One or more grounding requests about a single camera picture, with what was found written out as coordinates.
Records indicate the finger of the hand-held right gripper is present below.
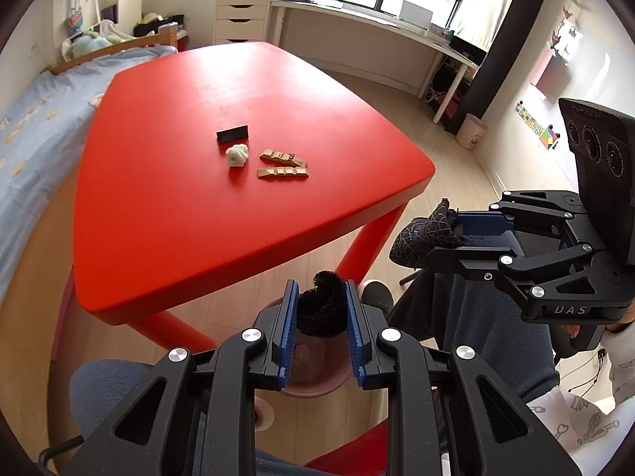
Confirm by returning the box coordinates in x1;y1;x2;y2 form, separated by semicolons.
456;191;591;239
425;245;596;301

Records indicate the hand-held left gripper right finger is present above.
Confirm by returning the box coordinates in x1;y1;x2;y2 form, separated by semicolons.
344;279;581;476

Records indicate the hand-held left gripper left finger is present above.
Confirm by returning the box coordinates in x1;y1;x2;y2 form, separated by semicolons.
64;279;301;476

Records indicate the pink bowl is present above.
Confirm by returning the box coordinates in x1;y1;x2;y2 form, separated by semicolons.
255;297;370;398

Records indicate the black patterned sock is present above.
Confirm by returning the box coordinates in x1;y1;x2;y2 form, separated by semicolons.
389;198;477;269

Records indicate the black fuzzy sock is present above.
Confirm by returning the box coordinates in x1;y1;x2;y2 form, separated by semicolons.
296;271;348;337

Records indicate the person's right hand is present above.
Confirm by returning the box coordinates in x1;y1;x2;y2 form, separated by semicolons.
606;302;635;334

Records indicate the dark grey right sneaker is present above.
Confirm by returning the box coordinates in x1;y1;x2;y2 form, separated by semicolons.
361;280;396;317

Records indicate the person's right leg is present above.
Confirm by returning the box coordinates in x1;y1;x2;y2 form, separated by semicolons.
389;238;560;405

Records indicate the person's leg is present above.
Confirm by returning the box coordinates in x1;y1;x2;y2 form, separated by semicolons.
389;238;560;405
69;359;219;476

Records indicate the small beige waste bin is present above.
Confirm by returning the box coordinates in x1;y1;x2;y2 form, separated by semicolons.
456;113;488;150

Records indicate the red stool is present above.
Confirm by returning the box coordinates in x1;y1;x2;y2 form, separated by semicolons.
302;421;394;476

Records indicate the red table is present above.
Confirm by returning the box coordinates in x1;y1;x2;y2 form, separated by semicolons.
73;42;436;353

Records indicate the tall black cabinet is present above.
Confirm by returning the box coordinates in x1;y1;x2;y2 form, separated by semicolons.
444;0;552;136

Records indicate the person's left leg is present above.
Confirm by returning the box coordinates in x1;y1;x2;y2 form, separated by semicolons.
69;359;219;476

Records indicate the upper wooden notched piece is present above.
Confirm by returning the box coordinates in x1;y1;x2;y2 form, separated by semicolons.
259;148;308;168

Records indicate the black plastic piece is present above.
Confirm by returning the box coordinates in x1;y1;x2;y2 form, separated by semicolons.
216;125;249;146

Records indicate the white curtain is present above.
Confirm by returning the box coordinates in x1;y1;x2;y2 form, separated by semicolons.
449;0;527;51

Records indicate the white laptop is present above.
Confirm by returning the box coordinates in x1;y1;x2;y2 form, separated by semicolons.
399;0;435;29

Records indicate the long white desk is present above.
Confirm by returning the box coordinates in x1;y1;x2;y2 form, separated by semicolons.
270;0;479;125

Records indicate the white drawer unit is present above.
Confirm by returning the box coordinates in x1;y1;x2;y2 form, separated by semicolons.
214;0;273;45

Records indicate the bed with blue sheet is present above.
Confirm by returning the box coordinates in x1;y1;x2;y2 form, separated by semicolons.
0;25;178;303

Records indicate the green plush toy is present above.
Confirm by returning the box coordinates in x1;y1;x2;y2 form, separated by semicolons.
69;30;131;58

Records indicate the colourful wall puzzle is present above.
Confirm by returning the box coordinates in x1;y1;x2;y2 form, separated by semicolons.
515;102;560;154

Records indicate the pink wall paper sheet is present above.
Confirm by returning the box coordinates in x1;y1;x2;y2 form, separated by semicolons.
530;50;569;101

